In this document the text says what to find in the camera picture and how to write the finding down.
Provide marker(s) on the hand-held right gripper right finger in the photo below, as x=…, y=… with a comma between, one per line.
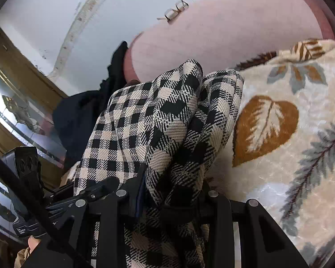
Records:
x=212, y=206

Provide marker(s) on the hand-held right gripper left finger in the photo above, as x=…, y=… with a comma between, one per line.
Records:
x=134, y=198

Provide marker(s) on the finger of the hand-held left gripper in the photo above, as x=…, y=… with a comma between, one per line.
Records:
x=100, y=189

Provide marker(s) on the black and beige checkered coat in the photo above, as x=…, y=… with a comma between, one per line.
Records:
x=156, y=111

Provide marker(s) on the person's left hand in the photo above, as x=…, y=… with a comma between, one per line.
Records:
x=33, y=244

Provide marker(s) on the black cloth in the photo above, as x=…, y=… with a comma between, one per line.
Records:
x=81, y=117

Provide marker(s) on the leaf printed blanket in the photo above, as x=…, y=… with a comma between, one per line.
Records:
x=268, y=145

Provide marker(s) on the wooden glass display cabinet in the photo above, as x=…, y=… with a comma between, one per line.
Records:
x=5, y=50

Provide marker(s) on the pink and brown sofa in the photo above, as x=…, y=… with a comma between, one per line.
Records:
x=226, y=28

